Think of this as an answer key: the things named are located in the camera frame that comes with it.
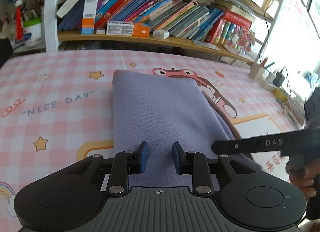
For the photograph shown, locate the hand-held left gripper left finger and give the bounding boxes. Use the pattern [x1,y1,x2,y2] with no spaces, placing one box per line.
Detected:
[66,141,150,195]

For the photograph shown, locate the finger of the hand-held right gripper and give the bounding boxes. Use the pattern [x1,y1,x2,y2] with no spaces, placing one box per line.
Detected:
[212,137,260,156]

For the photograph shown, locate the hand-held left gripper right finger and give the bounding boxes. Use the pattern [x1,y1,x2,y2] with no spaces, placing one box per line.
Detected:
[172,141,255,195]

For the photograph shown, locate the purple and pink sweater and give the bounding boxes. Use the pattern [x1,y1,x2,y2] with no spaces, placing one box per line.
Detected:
[111,69,263,190]

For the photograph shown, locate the person's right hand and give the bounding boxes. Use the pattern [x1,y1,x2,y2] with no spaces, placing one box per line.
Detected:
[286,156,318,199]

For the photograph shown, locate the white round socket hub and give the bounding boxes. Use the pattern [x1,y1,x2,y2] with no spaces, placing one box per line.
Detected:
[261,72,283,90]

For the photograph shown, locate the black charger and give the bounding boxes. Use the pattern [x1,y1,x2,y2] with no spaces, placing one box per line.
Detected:
[272,67,287,87]

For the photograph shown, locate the beige pen holder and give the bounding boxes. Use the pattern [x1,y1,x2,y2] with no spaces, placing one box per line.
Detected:
[248,58,267,80]

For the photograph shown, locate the acrylic figure charms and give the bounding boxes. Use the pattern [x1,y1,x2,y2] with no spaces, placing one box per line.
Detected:
[224,28,255,54]

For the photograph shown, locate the pink checked tablecloth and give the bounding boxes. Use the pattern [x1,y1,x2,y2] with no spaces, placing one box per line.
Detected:
[0,49,308,232]

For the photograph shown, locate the red book set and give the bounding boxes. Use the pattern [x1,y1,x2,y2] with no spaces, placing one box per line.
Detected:
[205,10,253,44]

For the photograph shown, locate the white rounded box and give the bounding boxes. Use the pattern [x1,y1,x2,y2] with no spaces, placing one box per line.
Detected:
[152,30,170,39]

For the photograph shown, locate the flat orange white box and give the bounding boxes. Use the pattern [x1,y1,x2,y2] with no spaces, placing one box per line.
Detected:
[106,21,150,37]

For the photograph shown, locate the row of colourful books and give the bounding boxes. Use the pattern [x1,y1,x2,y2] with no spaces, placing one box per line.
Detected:
[59,0,225,43]

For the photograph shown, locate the tall orange blue white box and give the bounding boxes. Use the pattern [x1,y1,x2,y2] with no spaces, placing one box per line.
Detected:
[80,0,100,34]

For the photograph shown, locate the white tub green lid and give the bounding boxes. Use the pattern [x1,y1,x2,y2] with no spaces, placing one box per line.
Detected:
[24,18,43,47]

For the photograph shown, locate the black box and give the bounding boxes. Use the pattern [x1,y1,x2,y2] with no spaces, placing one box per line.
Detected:
[0,38,13,68]

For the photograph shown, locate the white wooden bookshelf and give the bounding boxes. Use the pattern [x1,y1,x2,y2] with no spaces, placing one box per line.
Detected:
[0,0,293,63]

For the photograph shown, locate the bunch of pens and pencils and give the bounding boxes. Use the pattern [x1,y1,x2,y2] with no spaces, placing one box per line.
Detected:
[24,0,44,21]

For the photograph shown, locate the red tassel ornament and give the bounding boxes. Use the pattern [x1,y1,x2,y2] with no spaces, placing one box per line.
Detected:
[14,0,24,41]

